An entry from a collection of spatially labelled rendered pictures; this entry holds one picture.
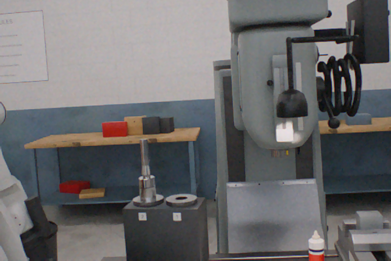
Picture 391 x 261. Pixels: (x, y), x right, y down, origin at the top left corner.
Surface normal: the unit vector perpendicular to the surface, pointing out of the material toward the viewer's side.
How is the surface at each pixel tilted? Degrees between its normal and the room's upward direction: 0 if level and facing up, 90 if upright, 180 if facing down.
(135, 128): 90
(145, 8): 90
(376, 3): 90
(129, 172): 90
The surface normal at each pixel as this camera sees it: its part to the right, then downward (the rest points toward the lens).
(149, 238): -0.21, 0.10
